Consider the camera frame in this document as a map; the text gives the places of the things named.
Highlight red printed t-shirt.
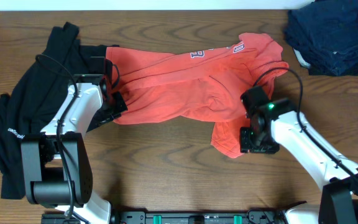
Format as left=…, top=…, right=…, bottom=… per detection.
left=106, top=33, right=288, bottom=158

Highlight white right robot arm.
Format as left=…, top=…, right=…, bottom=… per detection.
left=240, top=97, right=358, bottom=223

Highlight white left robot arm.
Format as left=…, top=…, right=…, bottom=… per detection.
left=21, top=57, right=127, bottom=224

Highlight black t-shirt white logo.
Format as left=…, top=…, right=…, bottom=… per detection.
left=0, top=22, right=107, bottom=200

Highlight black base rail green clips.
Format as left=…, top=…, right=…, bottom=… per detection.
left=41, top=207, right=287, bottom=224

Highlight navy blue folded garment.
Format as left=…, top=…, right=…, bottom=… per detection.
left=284, top=0, right=358, bottom=77

